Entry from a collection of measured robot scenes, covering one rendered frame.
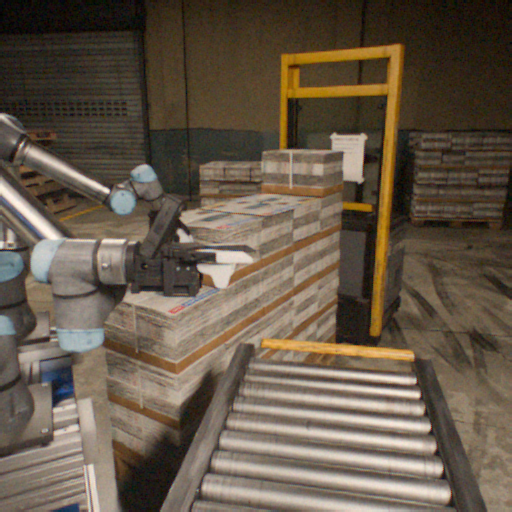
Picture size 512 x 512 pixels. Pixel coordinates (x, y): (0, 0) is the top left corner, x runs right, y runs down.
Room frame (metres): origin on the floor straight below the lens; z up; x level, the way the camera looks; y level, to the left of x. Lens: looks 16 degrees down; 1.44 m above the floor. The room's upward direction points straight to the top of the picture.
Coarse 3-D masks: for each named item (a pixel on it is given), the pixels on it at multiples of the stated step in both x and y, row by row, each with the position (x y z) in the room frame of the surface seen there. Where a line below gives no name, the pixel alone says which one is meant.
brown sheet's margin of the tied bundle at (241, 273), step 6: (252, 264) 1.82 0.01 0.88; (258, 264) 1.86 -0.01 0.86; (240, 270) 1.74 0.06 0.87; (246, 270) 1.78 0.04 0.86; (252, 270) 1.82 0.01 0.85; (204, 276) 1.68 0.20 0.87; (210, 276) 1.67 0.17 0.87; (234, 276) 1.71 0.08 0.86; (240, 276) 1.75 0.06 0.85; (204, 282) 1.69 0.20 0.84; (210, 282) 1.67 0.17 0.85
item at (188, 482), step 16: (240, 352) 1.20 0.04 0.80; (240, 368) 1.11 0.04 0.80; (224, 384) 1.04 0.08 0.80; (224, 400) 0.97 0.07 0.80; (208, 416) 0.90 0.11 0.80; (224, 416) 0.90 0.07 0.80; (208, 432) 0.85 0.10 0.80; (192, 448) 0.80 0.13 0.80; (208, 448) 0.80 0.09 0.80; (192, 464) 0.75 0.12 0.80; (208, 464) 0.76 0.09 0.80; (176, 480) 0.71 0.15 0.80; (192, 480) 0.71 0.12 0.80; (176, 496) 0.68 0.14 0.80; (192, 496) 0.68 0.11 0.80
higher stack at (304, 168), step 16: (272, 160) 2.56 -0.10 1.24; (288, 160) 2.51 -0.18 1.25; (304, 160) 2.46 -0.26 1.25; (320, 160) 2.41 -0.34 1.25; (336, 160) 2.55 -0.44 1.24; (272, 176) 2.56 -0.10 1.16; (288, 176) 2.51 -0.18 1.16; (304, 176) 2.46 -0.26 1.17; (320, 176) 2.41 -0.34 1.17; (336, 176) 2.56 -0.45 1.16; (336, 208) 2.56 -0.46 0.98; (320, 224) 2.41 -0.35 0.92; (336, 224) 2.58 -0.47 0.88; (320, 240) 2.41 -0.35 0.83; (336, 240) 2.60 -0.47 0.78; (320, 256) 2.41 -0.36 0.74; (336, 256) 2.59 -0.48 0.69; (320, 272) 2.41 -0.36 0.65; (336, 272) 2.61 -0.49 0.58; (320, 288) 2.42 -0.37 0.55; (336, 288) 2.63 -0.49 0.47; (320, 304) 2.43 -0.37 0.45; (336, 304) 2.64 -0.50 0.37; (320, 320) 2.43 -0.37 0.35; (320, 336) 2.44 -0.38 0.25
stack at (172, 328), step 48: (240, 288) 1.75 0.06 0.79; (288, 288) 2.10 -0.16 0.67; (144, 336) 1.49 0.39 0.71; (192, 336) 1.49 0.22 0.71; (240, 336) 1.74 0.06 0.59; (144, 384) 1.51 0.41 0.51; (192, 384) 1.48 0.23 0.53; (144, 432) 1.52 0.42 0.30; (192, 432) 1.48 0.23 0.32; (144, 480) 1.52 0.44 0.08
